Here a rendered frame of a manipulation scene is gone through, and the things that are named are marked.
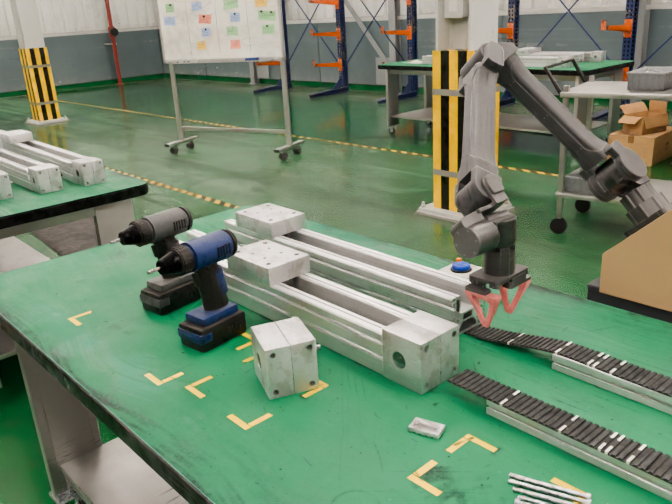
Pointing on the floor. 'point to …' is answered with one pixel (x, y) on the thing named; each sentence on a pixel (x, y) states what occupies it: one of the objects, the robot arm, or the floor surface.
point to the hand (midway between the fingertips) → (497, 315)
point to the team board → (224, 47)
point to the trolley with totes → (656, 84)
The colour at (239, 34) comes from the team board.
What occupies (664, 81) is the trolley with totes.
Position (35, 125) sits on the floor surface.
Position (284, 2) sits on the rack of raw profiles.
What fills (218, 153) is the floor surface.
